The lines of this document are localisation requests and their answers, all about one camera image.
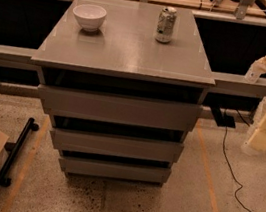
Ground silver soda can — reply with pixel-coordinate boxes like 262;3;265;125
156;6;177;44

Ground grey bottom drawer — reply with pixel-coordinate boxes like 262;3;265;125
59;156;172;184

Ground white ceramic bowl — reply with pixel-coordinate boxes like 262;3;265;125
73;4;107;32

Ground black metal pole stand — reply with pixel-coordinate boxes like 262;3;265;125
0;117;39;187

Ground grey middle drawer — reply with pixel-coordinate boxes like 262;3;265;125
50;128;184;163

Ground black bracket foot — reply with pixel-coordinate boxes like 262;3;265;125
211;106;235;128

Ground grey drawer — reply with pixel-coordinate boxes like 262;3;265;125
59;156;172;184
38;85;202;131
50;128;184;163

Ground black floor cable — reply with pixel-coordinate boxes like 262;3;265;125
210;108;266;212

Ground grey metal rail frame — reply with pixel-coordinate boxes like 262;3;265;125
0;0;266;98

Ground grey drawer cabinet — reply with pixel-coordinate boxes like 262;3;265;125
32;0;215;185

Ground grey top drawer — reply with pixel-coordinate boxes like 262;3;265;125
38;85;202;131

